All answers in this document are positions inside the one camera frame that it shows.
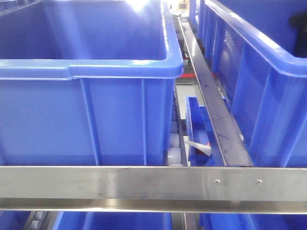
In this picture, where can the steel front shelf rail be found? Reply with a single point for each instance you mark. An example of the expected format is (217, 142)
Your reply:
(154, 189)

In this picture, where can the small blue bin below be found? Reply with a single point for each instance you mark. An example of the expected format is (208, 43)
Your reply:
(200, 130)

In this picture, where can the large blue target bin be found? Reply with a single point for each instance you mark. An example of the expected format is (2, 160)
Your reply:
(87, 82)

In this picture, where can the steel divider rail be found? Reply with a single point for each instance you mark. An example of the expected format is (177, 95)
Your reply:
(231, 150)

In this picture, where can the white roller track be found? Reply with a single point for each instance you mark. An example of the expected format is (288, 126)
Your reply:
(174, 150)

